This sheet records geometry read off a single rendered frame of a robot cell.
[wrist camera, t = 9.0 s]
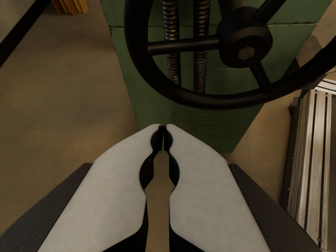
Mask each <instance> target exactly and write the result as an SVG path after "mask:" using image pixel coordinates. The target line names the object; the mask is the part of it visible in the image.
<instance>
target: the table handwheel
mask: <svg viewBox="0 0 336 252"><path fill-rule="evenodd" d="M217 1H218V5H219V9H220V14H221V18H222V20H221V21H220V22H219V24H218V26H217V29H216V34H214V35H207V36H200V37H193V38H185V39H176V40H165V41H153V42H149V40H148V23H149V17H150V12H151V8H152V5H153V2H154V0H125V3H124V12H123V28H124V37H125V42H126V46H127V49H128V53H129V55H130V58H131V60H132V62H133V64H134V66H135V68H136V70H137V71H138V73H139V74H140V75H141V77H142V78H143V79H144V80H145V81H146V83H147V84H149V85H150V86H151V87H152V88H153V89H154V90H155V91H157V92H158V93H159V94H161V95H162V96H164V97H165V98H167V99H169V100H171V101H173V102H175V103H178V104H181V105H184V106H187V107H191V108H196V109H202V110H214V111H224V110H236V109H243V108H248V107H253V106H257V105H261V104H264V103H268V102H271V101H273V100H276V99H279V98H281V97H284V96H286V95H288V94H291V93H293V92H295V91H297V90H299V89H301V88H303V87H305V86H306V85H308V84H310V83H312V82H313V81H315V80H316V79H318V78H320V77H321V76H323V75H324V74H325V73H327V72H328V71H330V70H331V69H332V68H334V67H335V66H336V35H335V36H334V38H333V39H332V40H331V41H330V42H329V43H328V44H327V45H326V46H325V47H324V48H323V49H322V50H321V51H320V52H319V53H318V54H317V55H316V56H314V57H313V58H312V59H311V60H309V61H308V62H307V63H306V64H304V65H303V66H301V67H300V68H298V69H297V70H295V71H294V72H292V73H290V74H289V75H287V76H285V77H283V78H281V79H279V80H277V81H275V82H273V83H270V81H269V79H268V77H267V75H266V72H265V70H264V68H263V65H262V63H261V60H262V59H263V58H264V57H266V56H267V54H268V53H269V52H270V50H271V48H272V45H273V37H272V34H271V32H270V29H269V27H268V24H267V23H268V21H269V20H270V19H271V18H272V17H273V16H274V14H275V13H276V12H277V11H278V10H279V9H280V7H281V6H282V5H283V4H284V3H285V2H286V1H287V0H265V1H264V3H263V4H262V5H261V6H260V7H259V8H255V7H252V6H248V3H247V1H246V0H217ZM210 50H219V55H220V59H221V61H222V62H223V64H225V65H226V66H228V67H230V68H234V69H243V68H248V67H249V68H250V70H251V72H252V73H253V75H254V77H255V79H256V81H257V83H258V85H259V87H260V88H257V89H254V90H250V91H246V92H241V93H235V94H224V95H215V94H204V93H199V92H195V91H191V90H188V89H186V88H183V87H181V86H179V85H177V84H176V83H174V82H172V81H171V80H170V79H169V78H167V77H166V76H165V75H164V74H163V73H162V71H161V70H160V69H159V68H158V66H157V64H156V63H155V61H154V59H153V56H157V55H165V54H174V53H182V52H196V51H210Z"/></svg>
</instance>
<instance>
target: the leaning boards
mask: <svg viewBox="0 0 336 252"><path fill-rule="evenodd" d="M51 1H52V3H53V5H54V7H55V9H56V10H57V12H58V14H59V15H60V16H61V15H62V14H63V12H64V11H65V12H66V13H67V12H68V11H69V12H70V13H72V15H73V16H75V15H76V13H77V12H79V13H82V12H83V14H86V13H87V11H88V9H89V7H88V5H87V4H88V1H87V0H51Z"/></svg>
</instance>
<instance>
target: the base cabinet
mask: <svg viewBox="0 0 336 252"><path fill-rule="evenodd" d="M267 25H268V28H269V30H270V32H271V35H272V38H273V44H272V47H271V50H270V51H269V53H268V54H267V55H266V56H265V57H264V58H263V59H262V60H261V63H262V66H263V68H264V71H265V73H266V75H267V77H268V79H269V81H270V83H273V82H276V81H278V80H280V79H281V78H282V77H283V75H284V74H285V72H286V71H287V69H288V68H289V66H290V65H291V63H292V62H293V60H294V59H295V57H296V56H297V54H298V53H299V51H300V50H301V48H302V47H303V45H304V44H305V42H306V41H307V39H308V38H309V36H310V35H311V33H312V31H313V30H314V28H315V27H316V25H317V23H281V24H267ZM193 27H194V26H179V39H180V40H181V39H189V38H193V37H194V36H193V35H194V33H193V31H194V29H193ZM109 31H110V34H111V38H112V41H113V44H114V48H115V51H116V54H117V58H118V61H119V64H120V68H121V71H122V74H123V78H124V81H125V84H126V88H127V91H128V94H129V98H130V101H131V104H132V108H133V111H134V114H135V118H136V121H137V124H138V128H139V131H141V130H143V129H145V128H147V127H148V126H150V125H153V124H160V125H162V126H166V125H168V124H172V125H175V126H177V127H178V128H180V129H182V130H183V131H185V132H187V133H188V134H190V135H192V136H193V137H195V138H197V139H199V140H200V141H202V142H204V143H205V144H207V145H208V146H210V147H211V148H212V149H214V150H215V151H216V152H217V153H219V154H224V153H232V152H233V151H234V149H235V148H236V146H237V145H238V143H239V142H240V140H241V139H242V137H243V136H244V134H245V133H246V131H247V130H248V128H249V127H250V125H251V124H252V122H253V121H254V119H255V118H256V116H257V115H258V113H259V111H260V110H261V108H262V107H263V105H264V104H265V103H263V104H260V105H256V106H251V107H246V108H240V109H232V110H206V109H198V108H193V107H188V106H185V105H180V104H177V103H175V102H174V101H172V100H170V99H168V98H166V97H164V96H162V95H161V94H159V93H158V92H157V91H155V90H154V89H153V88H152V87H151V86H150V85H149V84H148V83H147V82H146V81H145V80H144V79H143V78H142V77H141V75H140V74H139V72H138V71H137V69H136V67H135V66H134V64H133V62H132V59H131V57H130V54H129V51H128V48H127V44H126V40H125V34H124V28H123V27H110V28H109ZM147 33H148V42H159V41H165V35H164V27H163V26H151V27H148V30H147ZM193 55H194V53H193V51H189V52H180V69H181V87H183V88H185V89H187V90H190V91H194V62H193V61H194V59H193V58H194V56H193ZM152 57H153V59H154V61H155V63H156V65H157V66H158V68H159V69H160V70H161V71H162V73H163V74H164V75H165V76H166V77H167V78H169V76H168V65H167V56H166V54H162V55H153V56H152ZM258 88H260V86H259V84H258V82H257V80H256V78H255V76H254V75H253V73H252V71H251V70H250V68H249V67H247V68H231V67H228V66H226V65H225V64H224V63H223V62H222V61H221V58H220V53H219V49H217V50H208V51H207V66H206V82H205V93H206V94H215V95H230V94H238V93H243V92H248V91H252V90H255V89H258Z"/></svg>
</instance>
